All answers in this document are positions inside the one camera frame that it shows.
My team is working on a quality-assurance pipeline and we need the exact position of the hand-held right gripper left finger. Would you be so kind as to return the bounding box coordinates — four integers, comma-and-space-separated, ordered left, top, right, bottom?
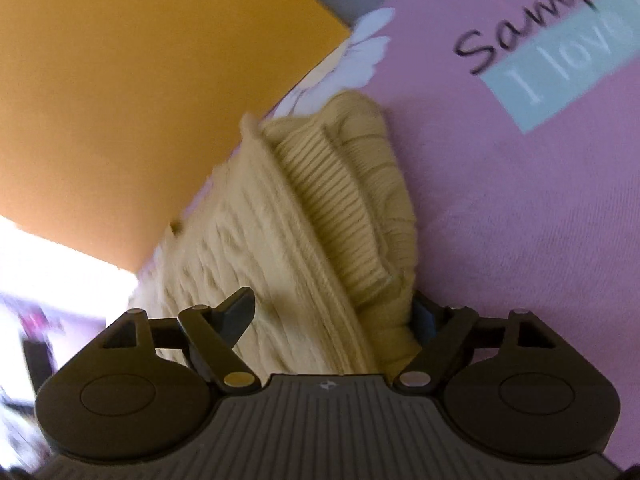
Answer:
100, 287, 257, 392

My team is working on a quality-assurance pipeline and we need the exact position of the purple floral printed bed sheet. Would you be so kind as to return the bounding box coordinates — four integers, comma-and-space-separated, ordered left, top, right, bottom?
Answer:
134, 0, 640, 396

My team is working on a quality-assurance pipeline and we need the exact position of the orange headboard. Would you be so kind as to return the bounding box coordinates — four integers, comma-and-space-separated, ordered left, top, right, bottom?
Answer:
0, 0, 352, 275

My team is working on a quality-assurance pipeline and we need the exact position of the beige cable-knit cardigan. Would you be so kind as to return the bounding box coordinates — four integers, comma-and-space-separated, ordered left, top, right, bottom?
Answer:
134, 89, 427, 378

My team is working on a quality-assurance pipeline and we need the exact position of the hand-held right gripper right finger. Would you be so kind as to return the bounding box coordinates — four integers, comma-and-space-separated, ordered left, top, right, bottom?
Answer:
394, 291, 558, 392

